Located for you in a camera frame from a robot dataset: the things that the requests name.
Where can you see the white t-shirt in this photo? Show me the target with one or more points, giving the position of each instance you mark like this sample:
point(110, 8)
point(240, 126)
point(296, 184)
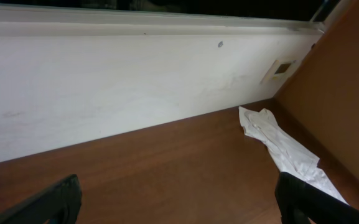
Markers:
point(288, 154)

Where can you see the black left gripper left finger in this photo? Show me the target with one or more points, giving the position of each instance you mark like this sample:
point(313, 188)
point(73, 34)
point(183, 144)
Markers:
point(58, 203)

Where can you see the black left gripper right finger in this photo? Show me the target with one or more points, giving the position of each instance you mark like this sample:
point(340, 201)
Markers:
point(301, 203)

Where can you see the white wall thermostat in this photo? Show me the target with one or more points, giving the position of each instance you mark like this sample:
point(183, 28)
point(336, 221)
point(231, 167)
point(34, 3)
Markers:
point(278, 70)

